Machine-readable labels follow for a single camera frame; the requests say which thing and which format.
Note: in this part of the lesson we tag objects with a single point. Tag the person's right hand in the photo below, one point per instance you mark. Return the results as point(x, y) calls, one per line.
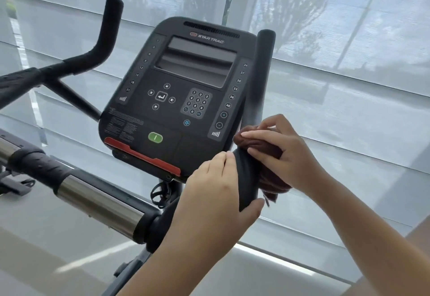
point(299, 158)

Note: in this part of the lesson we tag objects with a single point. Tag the person's left hand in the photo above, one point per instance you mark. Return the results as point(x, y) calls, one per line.
point(205, 205)

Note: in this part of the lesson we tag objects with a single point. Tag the person's left thumb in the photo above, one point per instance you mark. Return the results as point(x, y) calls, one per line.
point(253, 210)

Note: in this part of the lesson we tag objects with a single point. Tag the person's right middle finger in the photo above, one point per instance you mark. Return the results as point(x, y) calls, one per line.
point(273, 121)

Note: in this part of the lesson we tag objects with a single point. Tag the person's right thumb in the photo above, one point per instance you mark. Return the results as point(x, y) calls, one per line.
point(265, 153)

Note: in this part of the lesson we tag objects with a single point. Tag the brown cleaning cloth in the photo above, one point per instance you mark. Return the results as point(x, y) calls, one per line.
point(273, 183)

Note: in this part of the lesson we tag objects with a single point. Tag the person's right forearm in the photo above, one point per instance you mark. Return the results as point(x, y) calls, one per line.
point(369, 245)

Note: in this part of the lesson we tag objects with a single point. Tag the person's left forearm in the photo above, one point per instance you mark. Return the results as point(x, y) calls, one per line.
point(174, 275)

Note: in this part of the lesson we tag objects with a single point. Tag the black exercise bike console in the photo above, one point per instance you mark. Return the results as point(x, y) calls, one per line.
point(195, 60)

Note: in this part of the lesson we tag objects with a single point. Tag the grey exercise bike frame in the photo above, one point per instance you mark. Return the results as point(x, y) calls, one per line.
point(134, 272)

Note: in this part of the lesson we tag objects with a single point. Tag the black metal bracket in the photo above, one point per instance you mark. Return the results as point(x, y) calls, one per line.
point(16, 183)

